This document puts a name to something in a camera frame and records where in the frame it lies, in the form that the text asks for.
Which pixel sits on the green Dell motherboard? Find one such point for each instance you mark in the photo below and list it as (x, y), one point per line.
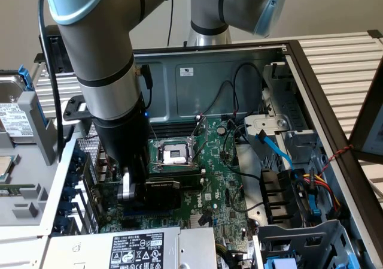
(215, 161)

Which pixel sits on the black table end cap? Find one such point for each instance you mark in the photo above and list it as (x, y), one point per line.
(375, 34)

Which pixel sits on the silver chipset heatsink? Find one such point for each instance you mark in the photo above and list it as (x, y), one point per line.
(199, 221)

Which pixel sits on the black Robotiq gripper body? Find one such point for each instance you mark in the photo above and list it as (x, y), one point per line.
(125, 140)

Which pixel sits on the grey parts rack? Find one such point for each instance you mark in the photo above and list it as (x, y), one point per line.
(27, 167)

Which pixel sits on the blue slot retention clip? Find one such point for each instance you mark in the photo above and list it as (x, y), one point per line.
(72, 178)
(60, 223)
(68, 193)
(77, 155)
(64, 208)

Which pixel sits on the short black expansion slot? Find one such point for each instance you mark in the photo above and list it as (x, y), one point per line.
(128, 224)

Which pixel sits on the silver disk bay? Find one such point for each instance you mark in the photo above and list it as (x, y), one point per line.
(284, 122)

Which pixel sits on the installed black RAM stick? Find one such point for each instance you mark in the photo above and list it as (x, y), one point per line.
(191, 180)

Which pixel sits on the black framed panel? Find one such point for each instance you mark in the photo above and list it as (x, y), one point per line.
(363, 125)

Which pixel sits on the open metal socket cover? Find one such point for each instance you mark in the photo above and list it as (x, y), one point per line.
(200, 134)

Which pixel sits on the open grey PC case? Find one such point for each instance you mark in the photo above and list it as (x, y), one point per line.
(209, 83)

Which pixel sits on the CPU socket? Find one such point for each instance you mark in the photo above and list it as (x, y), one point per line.
(173, 156)

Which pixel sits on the silver hard disk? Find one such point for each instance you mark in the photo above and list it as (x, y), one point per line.
(12, 119)

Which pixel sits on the silver CPU chip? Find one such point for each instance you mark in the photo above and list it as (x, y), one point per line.
(6, 168)

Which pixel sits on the grey metal disk cage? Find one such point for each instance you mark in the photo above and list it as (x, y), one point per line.
(299, 236)

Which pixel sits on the round coin battery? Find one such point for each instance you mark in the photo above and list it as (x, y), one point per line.
(221, 130)

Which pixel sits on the silver power supply unit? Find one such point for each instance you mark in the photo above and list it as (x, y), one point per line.
(89, 251)

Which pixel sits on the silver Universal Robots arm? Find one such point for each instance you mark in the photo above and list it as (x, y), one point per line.
(101, 47)

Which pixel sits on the black plastic box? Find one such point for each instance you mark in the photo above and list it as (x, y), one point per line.
(54, 53)

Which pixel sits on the green graphics card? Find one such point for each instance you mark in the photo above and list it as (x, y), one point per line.
(163, 195)

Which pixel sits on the empty black RAM slot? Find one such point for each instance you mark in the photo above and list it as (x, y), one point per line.
(173, 172)

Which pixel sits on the black plastic fan shroud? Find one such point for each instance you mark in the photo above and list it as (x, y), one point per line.
(275, 191)

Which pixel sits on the blue disk bracket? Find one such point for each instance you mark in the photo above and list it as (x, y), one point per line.
(25, 77)

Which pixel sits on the blue expansion slot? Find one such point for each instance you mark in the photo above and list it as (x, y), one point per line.
(149, 214)

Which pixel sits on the loose green RAM stick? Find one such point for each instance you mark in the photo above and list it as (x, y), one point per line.
(18, 189)

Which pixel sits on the thin metal locking lever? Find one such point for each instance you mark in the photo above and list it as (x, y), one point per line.
(156, 135)

